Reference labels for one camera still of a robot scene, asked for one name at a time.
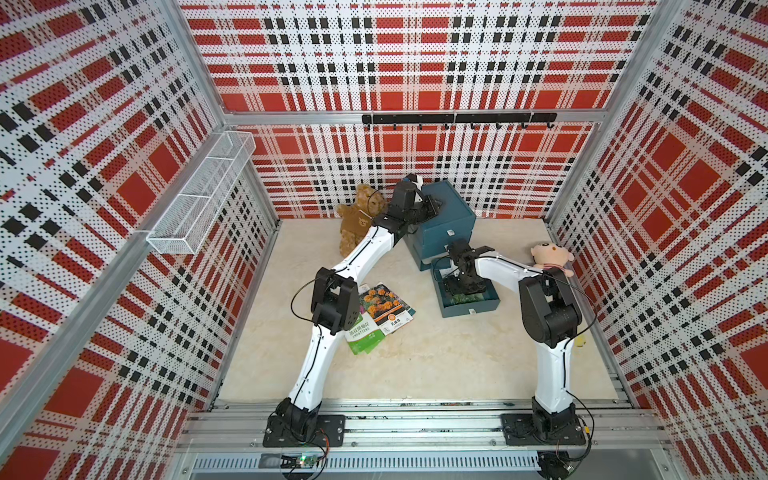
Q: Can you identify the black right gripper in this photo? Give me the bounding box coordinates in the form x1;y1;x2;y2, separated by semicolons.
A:
442;271;484;297

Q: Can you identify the dark green leaf seed bag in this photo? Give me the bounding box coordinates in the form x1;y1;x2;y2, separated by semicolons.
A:
446;292;487;306

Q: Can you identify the teal drawer cabinet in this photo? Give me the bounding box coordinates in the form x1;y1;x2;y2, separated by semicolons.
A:
404;181;500;318

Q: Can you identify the orange fruit seed bag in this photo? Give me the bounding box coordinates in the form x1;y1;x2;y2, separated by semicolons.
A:
359;283;416;336

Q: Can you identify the pink flower green seed bag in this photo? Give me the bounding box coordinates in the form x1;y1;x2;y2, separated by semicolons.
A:
344;313;386;355

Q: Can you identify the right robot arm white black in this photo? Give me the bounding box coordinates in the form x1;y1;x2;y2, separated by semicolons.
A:
443;240;582;439

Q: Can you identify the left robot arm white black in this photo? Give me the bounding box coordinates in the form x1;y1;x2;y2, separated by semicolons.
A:
275;174;438;442

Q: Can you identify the brown teddy bear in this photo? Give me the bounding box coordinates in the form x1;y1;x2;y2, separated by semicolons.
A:
337;184;388;257

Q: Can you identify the pig plush toy striped shirt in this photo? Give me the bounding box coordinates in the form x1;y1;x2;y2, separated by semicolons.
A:
530;242;575;278

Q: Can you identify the green circuit board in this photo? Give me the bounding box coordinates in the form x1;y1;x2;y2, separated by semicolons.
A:
280;454;322;470

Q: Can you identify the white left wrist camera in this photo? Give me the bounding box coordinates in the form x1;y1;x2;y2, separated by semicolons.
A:
405;173;424;191

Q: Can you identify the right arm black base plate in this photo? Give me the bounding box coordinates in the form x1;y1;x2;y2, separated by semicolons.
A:
501;411;587;446

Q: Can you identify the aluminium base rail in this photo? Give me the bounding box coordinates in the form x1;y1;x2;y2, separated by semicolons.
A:
169;400;683;479

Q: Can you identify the black hook rail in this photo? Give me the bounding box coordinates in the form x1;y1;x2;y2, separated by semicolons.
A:
361;112;558;127

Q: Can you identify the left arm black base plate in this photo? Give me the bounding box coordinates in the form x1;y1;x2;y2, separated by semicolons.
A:
262;413;346;448

